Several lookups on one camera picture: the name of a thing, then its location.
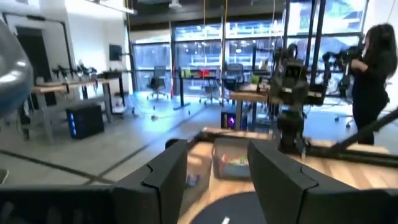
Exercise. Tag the background workbench desk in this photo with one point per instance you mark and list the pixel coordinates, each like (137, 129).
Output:
(62, 87)

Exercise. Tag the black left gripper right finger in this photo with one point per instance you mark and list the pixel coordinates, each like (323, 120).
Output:
(295, 199)

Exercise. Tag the black background table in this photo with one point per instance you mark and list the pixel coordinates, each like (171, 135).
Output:
(182, 93)

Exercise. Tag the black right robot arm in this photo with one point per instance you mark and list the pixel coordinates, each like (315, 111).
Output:
(290, 130)

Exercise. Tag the round dark blue woven placemat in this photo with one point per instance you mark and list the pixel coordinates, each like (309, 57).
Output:
(236, 208)

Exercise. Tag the computer with purple light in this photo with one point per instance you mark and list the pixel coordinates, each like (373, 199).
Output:
(231, 121)

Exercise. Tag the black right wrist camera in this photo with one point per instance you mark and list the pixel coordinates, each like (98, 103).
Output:
(293, 69)

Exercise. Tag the black computer tower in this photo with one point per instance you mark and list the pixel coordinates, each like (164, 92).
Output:
(85, 121)

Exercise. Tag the black background robot arm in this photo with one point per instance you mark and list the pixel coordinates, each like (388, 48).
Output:
(342, 59)

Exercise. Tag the black office chair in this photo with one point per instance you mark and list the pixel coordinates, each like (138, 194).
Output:
(158, 82)
(233, 77)

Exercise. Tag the blue energy bar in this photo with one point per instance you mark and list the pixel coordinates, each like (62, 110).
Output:
(237, 172)

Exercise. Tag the wooden background table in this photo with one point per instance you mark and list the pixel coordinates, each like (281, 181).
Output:
(248, 96)

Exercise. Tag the grey curved plastic object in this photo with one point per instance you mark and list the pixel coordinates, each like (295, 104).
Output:
(12, 71)

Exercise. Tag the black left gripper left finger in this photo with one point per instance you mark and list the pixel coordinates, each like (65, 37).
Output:
(140, 202)

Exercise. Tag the blue yellow granola bar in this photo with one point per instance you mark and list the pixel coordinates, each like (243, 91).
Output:
(193, 181)

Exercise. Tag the small white strip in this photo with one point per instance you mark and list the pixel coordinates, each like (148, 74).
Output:
(225, 221)

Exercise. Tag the person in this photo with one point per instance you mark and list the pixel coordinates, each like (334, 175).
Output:
(370, 93)

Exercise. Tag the black metal gantry frame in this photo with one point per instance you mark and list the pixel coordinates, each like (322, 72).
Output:
(63, 37)

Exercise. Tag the dark monitor on arm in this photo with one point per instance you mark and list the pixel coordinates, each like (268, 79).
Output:
(115, 52)

